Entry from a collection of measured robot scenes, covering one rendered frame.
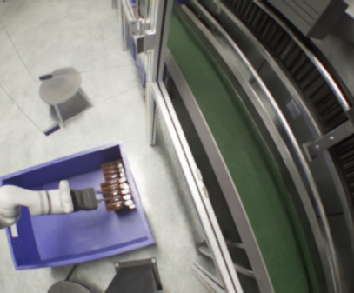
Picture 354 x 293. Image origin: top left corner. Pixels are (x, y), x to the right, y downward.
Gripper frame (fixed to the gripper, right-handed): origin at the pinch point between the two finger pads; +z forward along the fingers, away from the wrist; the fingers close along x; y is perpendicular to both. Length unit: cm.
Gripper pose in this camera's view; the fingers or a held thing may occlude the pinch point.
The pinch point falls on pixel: (111, 195)
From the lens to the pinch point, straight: 67.5
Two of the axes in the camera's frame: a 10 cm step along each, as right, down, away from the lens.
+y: -7.6, 4.5, 4.7
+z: 5.5, 0.8, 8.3
